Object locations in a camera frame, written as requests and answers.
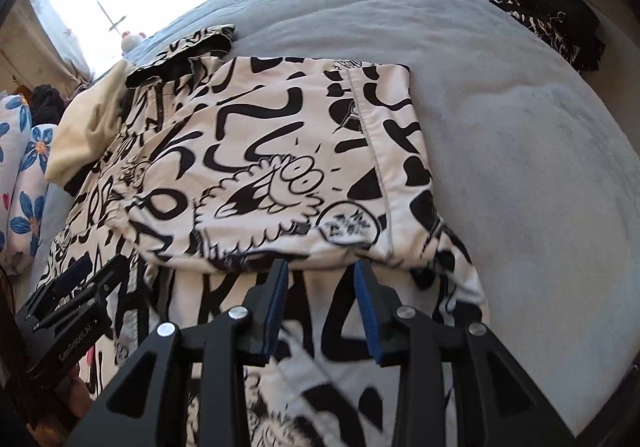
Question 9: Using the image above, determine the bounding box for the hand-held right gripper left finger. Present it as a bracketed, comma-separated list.
[87, 258, 291, 447]

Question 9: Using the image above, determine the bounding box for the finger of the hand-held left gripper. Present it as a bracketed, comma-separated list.
[35, 254, 132, 328]
[22, 254, 96, 315]

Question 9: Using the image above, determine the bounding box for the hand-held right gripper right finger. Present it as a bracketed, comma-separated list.
[352, 258, 581, 447]

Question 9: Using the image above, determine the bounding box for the white black printed jacket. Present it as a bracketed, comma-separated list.
[37, 24, 491, 447]

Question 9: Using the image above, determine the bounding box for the dark clothes pile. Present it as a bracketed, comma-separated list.
[30, 84, 68, 128]

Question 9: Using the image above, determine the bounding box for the blue floral rolled blanket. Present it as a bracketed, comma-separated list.
[0, 94, 60, 275]

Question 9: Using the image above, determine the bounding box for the cream folded cloth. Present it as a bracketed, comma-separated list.
[45, 59, 132, 188]

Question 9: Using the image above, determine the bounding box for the white pink plush toy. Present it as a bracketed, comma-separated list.
[120, 29, 147, 52]

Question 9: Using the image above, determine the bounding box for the grey-blue bed blanket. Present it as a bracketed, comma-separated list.
[10, 0, 640, 438]

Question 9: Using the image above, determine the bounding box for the black white patterned cloth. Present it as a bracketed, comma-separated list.
[462, 0, 606, 72]

